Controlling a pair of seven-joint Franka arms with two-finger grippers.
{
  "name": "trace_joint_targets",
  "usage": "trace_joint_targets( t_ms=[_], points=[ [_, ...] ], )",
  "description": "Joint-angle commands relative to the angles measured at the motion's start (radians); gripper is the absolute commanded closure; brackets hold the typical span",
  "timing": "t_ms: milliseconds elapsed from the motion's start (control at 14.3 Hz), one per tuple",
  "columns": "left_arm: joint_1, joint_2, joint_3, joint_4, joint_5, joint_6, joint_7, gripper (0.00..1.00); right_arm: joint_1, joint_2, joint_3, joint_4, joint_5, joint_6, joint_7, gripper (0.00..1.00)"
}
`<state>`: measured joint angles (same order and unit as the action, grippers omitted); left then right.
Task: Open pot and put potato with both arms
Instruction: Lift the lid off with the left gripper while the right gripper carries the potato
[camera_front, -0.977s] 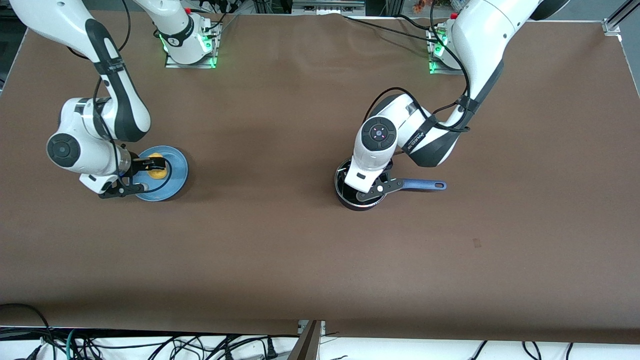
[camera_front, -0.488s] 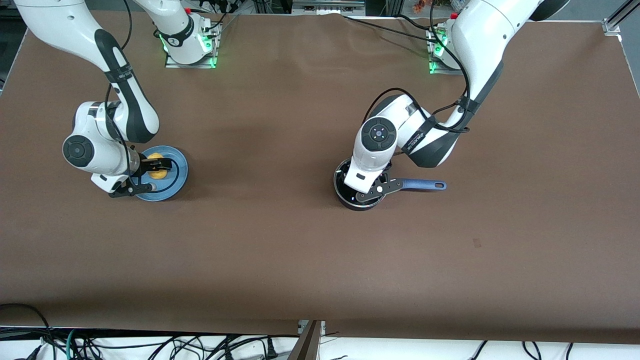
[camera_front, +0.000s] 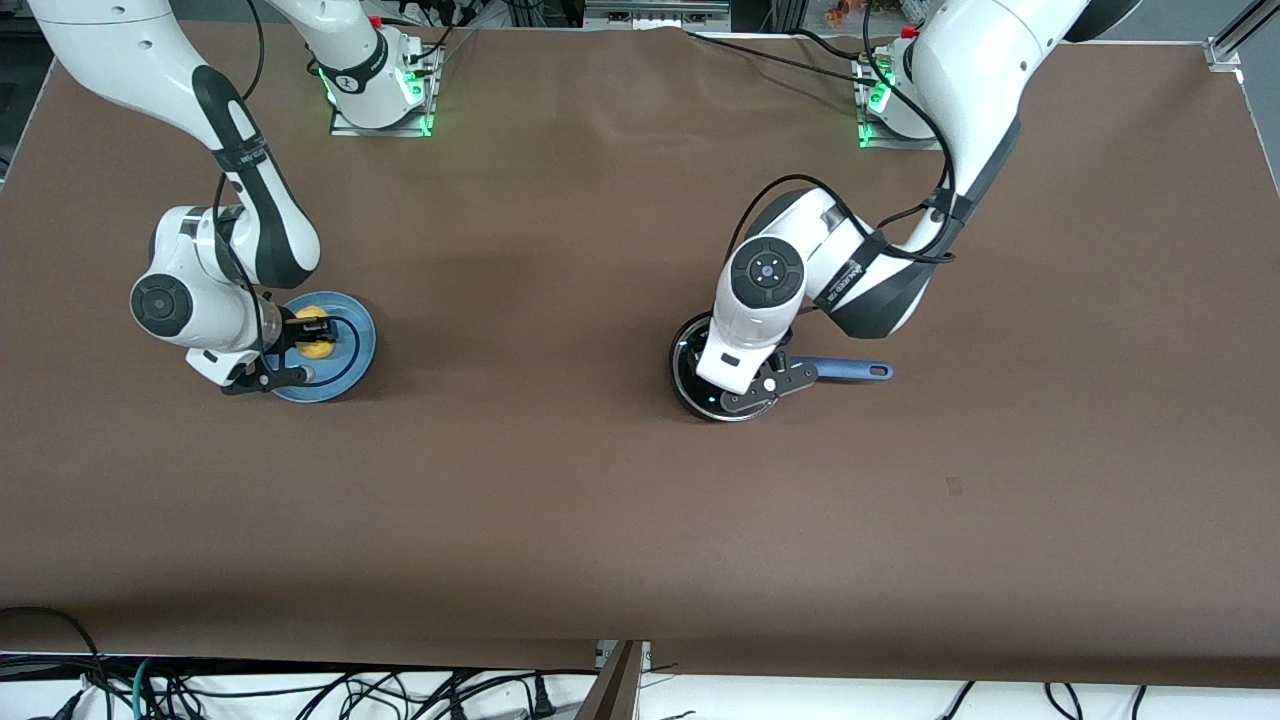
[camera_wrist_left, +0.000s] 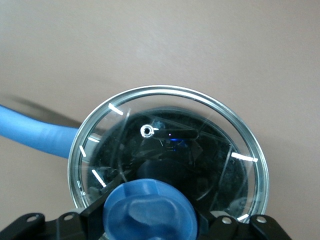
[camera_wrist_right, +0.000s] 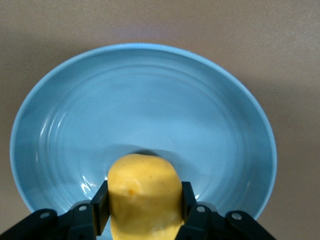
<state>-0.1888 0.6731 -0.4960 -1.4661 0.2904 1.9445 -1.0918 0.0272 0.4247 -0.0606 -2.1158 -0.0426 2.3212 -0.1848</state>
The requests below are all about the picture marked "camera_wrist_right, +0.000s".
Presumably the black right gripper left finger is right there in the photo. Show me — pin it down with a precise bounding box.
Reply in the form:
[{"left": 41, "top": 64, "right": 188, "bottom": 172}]
[{"left": 0, "top": 179, "right": 111, "bottom": 240}]

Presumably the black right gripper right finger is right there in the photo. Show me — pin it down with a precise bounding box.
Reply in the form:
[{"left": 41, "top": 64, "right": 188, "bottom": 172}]
[{"left": 174, "top": 181, "right": 276, "bottom": 240}]

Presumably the yellow potato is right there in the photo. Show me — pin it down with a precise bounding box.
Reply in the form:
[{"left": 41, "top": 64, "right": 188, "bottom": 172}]
[{"left": 107, "top": 153, "right": 187, "bottom": 240}]

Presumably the blue round plate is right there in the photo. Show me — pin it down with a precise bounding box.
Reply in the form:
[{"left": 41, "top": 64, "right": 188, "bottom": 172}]
[{"left": 9, "top": 43, "right": 278, "bottom": 240}]

